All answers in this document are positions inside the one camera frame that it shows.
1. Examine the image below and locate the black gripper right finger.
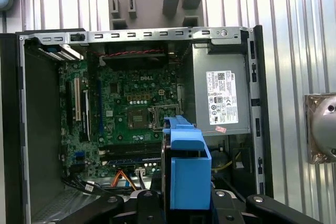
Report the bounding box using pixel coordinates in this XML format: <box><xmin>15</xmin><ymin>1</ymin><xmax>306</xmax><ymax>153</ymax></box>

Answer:
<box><xmin>211</xmin><ymin>188</ymin><xmax>324</xmax><ymax>224</ymax></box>

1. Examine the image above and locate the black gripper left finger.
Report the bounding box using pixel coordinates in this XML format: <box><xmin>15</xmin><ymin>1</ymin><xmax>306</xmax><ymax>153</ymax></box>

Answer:
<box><xmin>62</xmin><ymin>171</ymin><xmax>169</xmax><ymax>224</ymax></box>

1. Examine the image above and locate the hard disk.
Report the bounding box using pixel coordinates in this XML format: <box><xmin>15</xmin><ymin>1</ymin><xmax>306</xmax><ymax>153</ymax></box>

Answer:
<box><xmin>160</xmin><ymin>115</ymin><xmax>213</xmax><ymax>212</ymax></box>

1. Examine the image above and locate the black RAM slot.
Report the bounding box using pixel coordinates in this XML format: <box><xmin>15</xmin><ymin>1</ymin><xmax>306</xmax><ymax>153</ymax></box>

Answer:
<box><xmin>101</xmin><ymin>142</ymin><xmax>162</xmax><ymax>157</ymax></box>

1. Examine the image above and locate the CPU socket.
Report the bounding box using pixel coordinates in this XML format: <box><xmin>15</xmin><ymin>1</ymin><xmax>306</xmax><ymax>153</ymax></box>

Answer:
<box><xmin>127</xmin><ymin>107</ymin><xmax>154</xmax><ymax>130</ymax></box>

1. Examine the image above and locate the metal socket cover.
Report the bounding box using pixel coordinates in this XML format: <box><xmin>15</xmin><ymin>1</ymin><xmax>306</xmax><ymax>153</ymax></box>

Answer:
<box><xmin>148</xmin><ymin>104</ymin><xmax>184</xmax><ymax>132</ymax></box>

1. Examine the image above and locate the blue expansion slot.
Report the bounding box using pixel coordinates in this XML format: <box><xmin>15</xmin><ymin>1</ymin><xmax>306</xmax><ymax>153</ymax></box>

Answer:
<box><xmin>97</xmin><ymin>79</ymin><xmax>103</xmax><ymax>131</ymax></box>

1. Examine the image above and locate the grey power supply unit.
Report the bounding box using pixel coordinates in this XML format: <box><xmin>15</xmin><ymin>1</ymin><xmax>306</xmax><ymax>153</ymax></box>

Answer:
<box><xmin>191</xmin><ymin>42</ymin><xmax>252</xmax><ymax>137</ymax></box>

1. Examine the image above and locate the white expansion slot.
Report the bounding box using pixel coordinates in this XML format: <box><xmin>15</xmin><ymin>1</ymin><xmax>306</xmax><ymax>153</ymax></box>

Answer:
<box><xmin>74</xmin><ymin>78</ymin><xmax>81</xmax><ymax>122</ymax></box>

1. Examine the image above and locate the green motherboard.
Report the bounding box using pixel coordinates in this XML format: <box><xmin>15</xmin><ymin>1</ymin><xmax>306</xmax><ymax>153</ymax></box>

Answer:
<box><xmin>59</xmin><ymin>60</ymin><xmax>191</xmax><ymax>179</ymax></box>

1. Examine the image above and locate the black case fan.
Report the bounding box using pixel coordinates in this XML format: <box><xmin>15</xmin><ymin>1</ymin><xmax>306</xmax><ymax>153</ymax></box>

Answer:
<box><xmin>101</xmin><ymin>42</ymin><xmax>169</xmax><ymax>71</ymax></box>

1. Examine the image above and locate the black open PC case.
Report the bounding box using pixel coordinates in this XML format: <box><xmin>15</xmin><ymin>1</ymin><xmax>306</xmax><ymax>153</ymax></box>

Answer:
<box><xmin>0</xmin><ymin>24</ymin><xmax>274</xmax><ymax>224</ymax></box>

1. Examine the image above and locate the grey parts rack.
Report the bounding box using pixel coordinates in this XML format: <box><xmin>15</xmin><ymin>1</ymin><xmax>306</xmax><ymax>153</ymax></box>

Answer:
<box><xmin>107</xmin><ymin>0</ymin><xmax>204</xmax><ymax>30</ymax></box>

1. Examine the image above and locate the orange wire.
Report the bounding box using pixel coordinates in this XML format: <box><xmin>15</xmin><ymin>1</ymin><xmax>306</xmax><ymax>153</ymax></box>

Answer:
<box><xmin>111</xmin><ymin>170</ymin><xmax>137</xmax><ymax>191</ymax></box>

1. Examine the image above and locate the yellow wire bundle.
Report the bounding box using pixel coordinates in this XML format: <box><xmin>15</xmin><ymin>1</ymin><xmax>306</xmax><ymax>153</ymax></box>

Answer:
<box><xmin>212</xmin><ymin>150</ymin><xmax>243</xmax><ymax>173</ymax></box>

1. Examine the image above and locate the black cable bundle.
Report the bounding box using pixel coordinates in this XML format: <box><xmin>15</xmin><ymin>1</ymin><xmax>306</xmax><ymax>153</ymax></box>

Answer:
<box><xmin>61</xmin><ymin>176</ymin><xmax>127</xmax><ymax>196</ymax></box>

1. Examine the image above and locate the red black twisted wire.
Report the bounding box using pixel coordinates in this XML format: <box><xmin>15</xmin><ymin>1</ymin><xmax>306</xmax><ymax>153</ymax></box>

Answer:
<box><xmin>101</xmin><ymin>49</ymin><xmax>182</xmax><ymax>65</ymax></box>

